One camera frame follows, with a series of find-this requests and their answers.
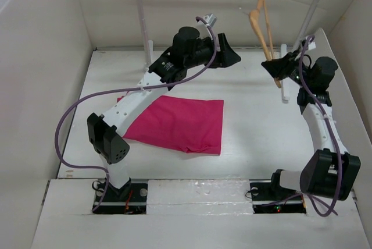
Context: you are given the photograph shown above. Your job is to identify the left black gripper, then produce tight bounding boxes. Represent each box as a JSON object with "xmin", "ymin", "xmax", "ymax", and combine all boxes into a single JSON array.
[{"xmin": 184, "ymin": 34, "xmax": 240, "ymax": 70}]

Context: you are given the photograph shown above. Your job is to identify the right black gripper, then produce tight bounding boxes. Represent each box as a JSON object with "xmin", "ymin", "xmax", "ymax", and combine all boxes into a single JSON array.
[{"xmin": 261, "ymin": 49, "xmax": 313, "ymax": 88}]

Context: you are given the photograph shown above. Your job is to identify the wooden clothes hanger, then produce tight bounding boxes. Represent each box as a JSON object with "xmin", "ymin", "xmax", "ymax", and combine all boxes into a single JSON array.
[{"xmin": 248, "ymin": 0, "xmax": 282, "ymax": 88}]

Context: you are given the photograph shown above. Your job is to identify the pink trousers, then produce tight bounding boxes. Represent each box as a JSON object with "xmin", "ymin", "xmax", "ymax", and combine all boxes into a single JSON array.
[{"xmin": 123, "ymin": 95, "xmax": 224, "ymax": 155}]

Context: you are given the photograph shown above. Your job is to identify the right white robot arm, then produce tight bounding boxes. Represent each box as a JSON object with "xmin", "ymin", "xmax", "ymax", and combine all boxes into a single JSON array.
[{"xmin": 262, "ymin": 51, "xmax": 361, "ymax": 201}]

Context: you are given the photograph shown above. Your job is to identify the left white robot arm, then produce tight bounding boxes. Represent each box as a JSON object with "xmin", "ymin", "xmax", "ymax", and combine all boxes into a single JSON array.
[{"xmin": 87, "ymin": 27, "xmax": 241, "ymax": 201}]

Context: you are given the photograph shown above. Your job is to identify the white foam block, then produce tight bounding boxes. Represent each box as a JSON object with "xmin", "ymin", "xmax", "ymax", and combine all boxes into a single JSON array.
[{"xmin": 146, "ymin": 179, "xmax": 253, "ymax": 216}]

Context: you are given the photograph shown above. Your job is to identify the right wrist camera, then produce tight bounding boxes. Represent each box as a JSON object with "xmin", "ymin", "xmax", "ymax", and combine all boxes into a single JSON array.
[{"xmin": 299, "ymin": 35, "xmax": 316, "ymax": 51}]

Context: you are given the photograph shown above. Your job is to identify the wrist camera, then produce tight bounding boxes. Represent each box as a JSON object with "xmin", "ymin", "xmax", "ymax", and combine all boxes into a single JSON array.
[
  {"xmin": 299, "ymin": 35, "xmax": 316, "ymax": 51},
  {"xmin": 196, "ymin": 13, "xmax": 217, "ymax": 27}
]

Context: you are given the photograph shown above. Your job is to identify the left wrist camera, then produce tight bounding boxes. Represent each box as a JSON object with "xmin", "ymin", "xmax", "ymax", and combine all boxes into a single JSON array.
[{"xmin": 196, "ymin": 13, "xmax": 217, "ymax": 27}]

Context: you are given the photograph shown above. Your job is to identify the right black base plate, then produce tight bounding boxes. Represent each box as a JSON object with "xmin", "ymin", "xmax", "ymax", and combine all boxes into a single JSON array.
[{"xmin": 245, "ymin": 179, "xmax": 306, "ymax": 214}]

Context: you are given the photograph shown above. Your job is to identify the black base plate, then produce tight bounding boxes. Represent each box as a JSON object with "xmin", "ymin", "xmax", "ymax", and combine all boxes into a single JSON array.
[
  {"xmin": 245, "ymin": 179, "xmax": 306, "ymax": 214},
  {"xmin": 92, "ymin": 180, "xmax": 148, "ymax": 215}
]

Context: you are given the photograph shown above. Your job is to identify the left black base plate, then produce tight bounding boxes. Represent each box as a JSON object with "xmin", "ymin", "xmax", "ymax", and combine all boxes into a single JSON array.
[{"xmin": 92, "ymin": 180, "xmax": 148, "ymax": 215}]

